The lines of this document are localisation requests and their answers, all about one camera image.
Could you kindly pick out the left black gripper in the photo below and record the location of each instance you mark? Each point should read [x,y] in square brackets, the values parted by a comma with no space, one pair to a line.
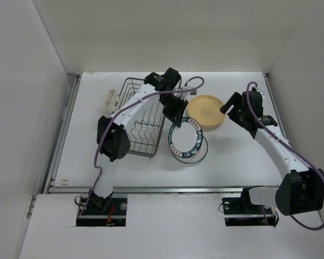
[175,115]

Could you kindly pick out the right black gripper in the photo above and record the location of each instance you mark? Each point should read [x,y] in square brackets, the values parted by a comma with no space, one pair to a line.
[236,100]

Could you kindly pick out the white plate dark green band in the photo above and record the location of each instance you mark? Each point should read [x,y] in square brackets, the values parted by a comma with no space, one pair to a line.
[185,141]

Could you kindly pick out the grey wire dish rack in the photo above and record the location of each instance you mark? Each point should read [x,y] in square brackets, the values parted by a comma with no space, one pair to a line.
[145,133]

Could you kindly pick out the cream white plate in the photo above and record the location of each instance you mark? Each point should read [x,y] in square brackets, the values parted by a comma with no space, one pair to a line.
[210,123]

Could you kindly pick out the yellow bear plate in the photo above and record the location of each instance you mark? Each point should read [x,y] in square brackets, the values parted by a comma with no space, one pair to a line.
[210,127]

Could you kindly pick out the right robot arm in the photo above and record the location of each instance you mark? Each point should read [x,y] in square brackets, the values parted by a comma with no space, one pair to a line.
[301,189]

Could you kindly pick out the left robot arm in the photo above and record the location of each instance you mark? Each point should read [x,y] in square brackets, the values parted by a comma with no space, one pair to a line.
[112,138]

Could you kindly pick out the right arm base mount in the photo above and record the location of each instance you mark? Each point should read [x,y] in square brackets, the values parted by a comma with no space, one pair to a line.
[240,214]

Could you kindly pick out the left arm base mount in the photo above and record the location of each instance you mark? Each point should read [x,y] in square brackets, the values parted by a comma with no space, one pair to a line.
[101,212]

